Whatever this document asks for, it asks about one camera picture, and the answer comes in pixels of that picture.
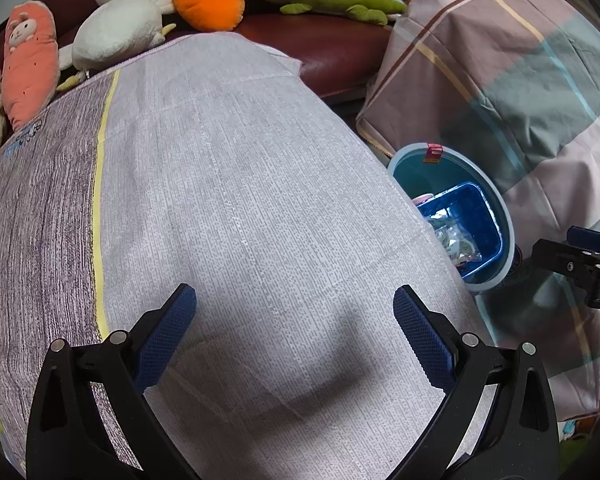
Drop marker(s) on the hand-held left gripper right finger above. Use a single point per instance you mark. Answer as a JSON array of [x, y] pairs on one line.
[[422, 332]]

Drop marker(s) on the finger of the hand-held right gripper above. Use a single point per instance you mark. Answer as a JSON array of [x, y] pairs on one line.
[[592, 237], [562, 260]]

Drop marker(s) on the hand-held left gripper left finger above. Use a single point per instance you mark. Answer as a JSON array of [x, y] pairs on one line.
[[162, 332]]

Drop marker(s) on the blue plastic tray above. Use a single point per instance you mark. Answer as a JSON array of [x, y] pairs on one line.
[[480, 215]]

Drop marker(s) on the clear plastic wrapper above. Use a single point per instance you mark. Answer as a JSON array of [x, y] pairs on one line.
[[452, 240]]

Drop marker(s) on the pink paper cup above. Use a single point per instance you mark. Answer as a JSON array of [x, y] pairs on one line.
[[422, 197]]

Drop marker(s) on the light blue round bin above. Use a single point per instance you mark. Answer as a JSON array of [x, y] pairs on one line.
[[420, 170]]

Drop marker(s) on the plaid blanket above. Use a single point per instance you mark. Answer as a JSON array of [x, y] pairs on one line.
[[505, 85]]

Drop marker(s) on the pink carrot bunny plush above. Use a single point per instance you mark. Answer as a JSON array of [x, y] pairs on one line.
[[30, 70]]

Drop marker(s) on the dark red leather sofa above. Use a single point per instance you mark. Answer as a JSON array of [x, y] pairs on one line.
[[330, 50]]

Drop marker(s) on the white duck plush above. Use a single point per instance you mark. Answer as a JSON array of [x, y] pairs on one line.
[[115, 30]]

